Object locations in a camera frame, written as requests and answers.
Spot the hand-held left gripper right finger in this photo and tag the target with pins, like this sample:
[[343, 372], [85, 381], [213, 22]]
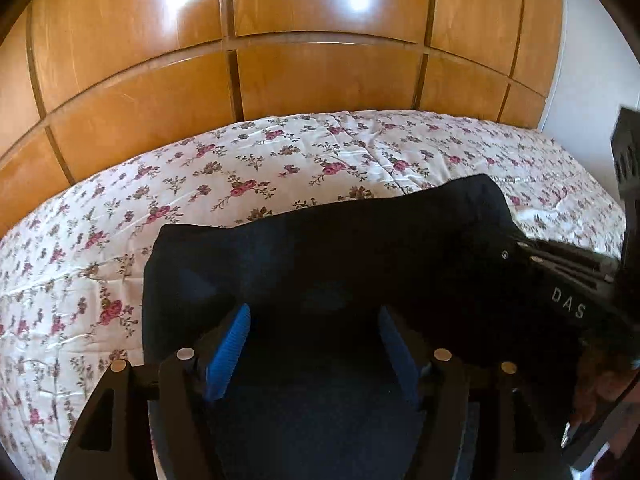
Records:
[[400, 355]]

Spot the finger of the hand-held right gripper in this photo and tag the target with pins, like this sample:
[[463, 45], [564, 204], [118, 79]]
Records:
[[565, 260]]

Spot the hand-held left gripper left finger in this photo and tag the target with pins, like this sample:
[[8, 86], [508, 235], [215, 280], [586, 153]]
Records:
[[229, 352]]

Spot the black pants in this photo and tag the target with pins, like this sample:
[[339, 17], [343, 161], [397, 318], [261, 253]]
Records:
[[350, 260]]

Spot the person's right hand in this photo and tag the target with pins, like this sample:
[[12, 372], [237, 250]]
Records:
[[607, 380]]

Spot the floral quilted bedspread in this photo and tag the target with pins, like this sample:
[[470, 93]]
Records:
[[150, 185]]

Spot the wooden wardrobe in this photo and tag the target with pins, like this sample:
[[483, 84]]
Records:
[[250, 60]]

